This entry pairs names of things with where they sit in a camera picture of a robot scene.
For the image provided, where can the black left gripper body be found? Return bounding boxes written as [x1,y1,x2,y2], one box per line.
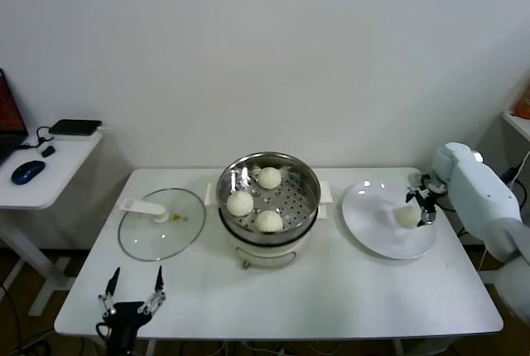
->
[105,301,152,328]

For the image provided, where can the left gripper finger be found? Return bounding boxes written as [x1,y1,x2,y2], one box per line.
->
[138,264,167,315]
[98,267,122,318]

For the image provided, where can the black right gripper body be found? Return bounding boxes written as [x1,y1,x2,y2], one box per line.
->
[415,183,441,211]

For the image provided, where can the white steamed baozi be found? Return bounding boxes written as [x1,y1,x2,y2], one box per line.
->
[253,209,284,233]
[398,205,422,229]
[225,190,254,217]
[258,166,282,190]

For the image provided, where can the stainless steel steamer basket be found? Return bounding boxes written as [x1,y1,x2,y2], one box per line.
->
[205,152,335,245]

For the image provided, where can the white round plate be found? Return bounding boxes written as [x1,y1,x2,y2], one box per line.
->
[341,180,438,261]

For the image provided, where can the white electric cooker base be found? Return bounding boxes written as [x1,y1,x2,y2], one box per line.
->
[219,206,330,270]

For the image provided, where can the white side table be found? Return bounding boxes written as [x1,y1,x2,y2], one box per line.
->
[0,123,133,316]

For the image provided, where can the orange brown packet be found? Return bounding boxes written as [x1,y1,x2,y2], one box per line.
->
[513,82,530,119]

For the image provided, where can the blue computer mouse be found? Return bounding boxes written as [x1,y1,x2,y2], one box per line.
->
[10,160,46,186]

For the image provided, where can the black flat box device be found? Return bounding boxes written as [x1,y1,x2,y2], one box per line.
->
[48,118,103,137]

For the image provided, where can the black laptop with red screen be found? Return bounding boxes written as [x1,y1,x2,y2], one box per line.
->
[0,68,29,165]

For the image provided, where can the glass lid with white handle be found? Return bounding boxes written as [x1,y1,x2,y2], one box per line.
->
[117,188,207,262]

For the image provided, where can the black cable with adapter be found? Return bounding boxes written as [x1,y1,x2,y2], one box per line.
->
[15,126,57,157]

